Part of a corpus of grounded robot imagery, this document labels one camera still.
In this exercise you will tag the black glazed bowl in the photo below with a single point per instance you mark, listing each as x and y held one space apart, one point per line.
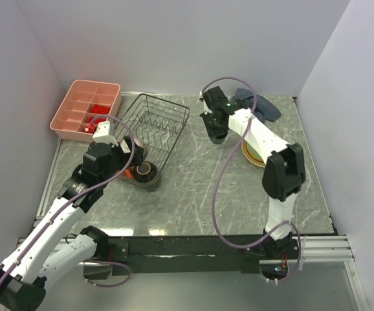
146 174

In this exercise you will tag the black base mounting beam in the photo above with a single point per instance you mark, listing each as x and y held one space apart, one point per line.
206 253

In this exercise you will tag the green plate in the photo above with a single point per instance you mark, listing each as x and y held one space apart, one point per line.
254 155

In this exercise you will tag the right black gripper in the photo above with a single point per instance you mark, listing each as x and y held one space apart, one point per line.
206 116

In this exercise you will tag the pink plastic divided organizer tray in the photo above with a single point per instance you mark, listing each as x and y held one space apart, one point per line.
72 115

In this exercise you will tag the blue ceramic mug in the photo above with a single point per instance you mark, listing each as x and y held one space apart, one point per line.
219 138

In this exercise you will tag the grey-blue crumpled cloth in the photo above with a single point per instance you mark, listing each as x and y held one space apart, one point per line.
265 110

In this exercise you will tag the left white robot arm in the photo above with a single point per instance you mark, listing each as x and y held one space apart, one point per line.
27 274

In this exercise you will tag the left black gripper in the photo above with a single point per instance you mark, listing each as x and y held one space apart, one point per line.
124 155

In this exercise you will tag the orange ceramic mug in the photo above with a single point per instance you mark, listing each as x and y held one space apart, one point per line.
127 174

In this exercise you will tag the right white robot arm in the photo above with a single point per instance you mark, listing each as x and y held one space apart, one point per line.
284 172

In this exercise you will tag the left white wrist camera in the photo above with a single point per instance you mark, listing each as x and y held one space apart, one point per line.
104 133

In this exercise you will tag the yellow plate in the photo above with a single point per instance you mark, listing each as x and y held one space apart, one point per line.
245 153

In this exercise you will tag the red patterned white bowl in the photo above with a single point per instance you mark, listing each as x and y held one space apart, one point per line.
140 149

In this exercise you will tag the red white item in tray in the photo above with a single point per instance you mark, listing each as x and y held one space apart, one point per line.
89 130

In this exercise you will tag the black wire dish rack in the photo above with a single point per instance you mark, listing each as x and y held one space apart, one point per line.
158 122

